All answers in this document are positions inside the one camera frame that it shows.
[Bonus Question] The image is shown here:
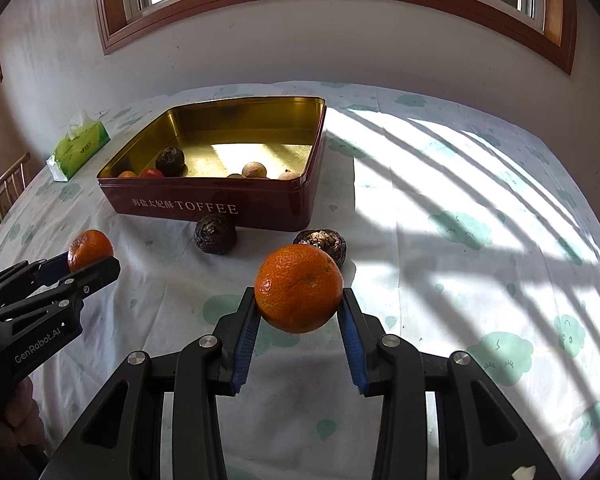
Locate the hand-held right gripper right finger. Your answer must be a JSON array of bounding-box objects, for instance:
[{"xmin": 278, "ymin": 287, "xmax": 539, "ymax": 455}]
[{"xmin": 337, "ymin": 287, "xmax": 563, "ymax": 480}]

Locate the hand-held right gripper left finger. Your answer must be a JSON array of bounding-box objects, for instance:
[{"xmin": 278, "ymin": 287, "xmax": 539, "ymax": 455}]
[{"xmin": 45, "ymin": 287, "xmax": 262, "ymax": 480}]

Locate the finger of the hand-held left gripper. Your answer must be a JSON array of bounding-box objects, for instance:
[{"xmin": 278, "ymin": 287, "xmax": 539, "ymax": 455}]
[
  {"xmin": 0, "ymin": 251, "xmax": 73, "ymax": 301},
  {"xmin": 0, "ymin": 256, "xmax": 122, "ymax": 336}
]

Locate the dark wrinkled passion fruit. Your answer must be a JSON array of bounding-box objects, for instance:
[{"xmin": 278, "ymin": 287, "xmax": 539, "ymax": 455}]
[
  {"xmin": 155, "ymin": 146, "xmax": 187, "ymax": 178},
  {"xmin": 293, "ymin": 229, "xmax": 347, "ymax": 267},
  {"xmin": 194, "ymin": 213, "xmax": 237, "ymax": 256}
]

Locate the red tin box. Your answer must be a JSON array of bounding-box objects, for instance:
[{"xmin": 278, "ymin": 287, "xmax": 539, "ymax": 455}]
[{"xmin": 96, "ymin": 96, "xmax": 327, "ymax": 233}]

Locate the person's left hand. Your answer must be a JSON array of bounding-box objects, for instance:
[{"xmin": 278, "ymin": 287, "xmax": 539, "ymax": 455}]
[{"xmin": 0, "ymin": 377, "xmax": 44, "ymax": 448}]

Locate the white green cloud tablecloth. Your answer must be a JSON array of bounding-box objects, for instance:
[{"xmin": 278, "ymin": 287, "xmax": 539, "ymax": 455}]
[{"xmin": 0, "ymin": 81, "xmax": 600, "ymax": 480}]

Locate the wooden chair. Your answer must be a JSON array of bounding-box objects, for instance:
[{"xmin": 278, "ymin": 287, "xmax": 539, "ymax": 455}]
[{"xmin": 0, "ymin": 152, "xmax": 32, "ymax": 241}]

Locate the green tissue box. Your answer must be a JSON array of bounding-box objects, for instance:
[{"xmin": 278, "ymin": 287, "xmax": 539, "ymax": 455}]
[{"xmin": 46, "ymin": 109, "xmax": 112, "ymax": 182}]

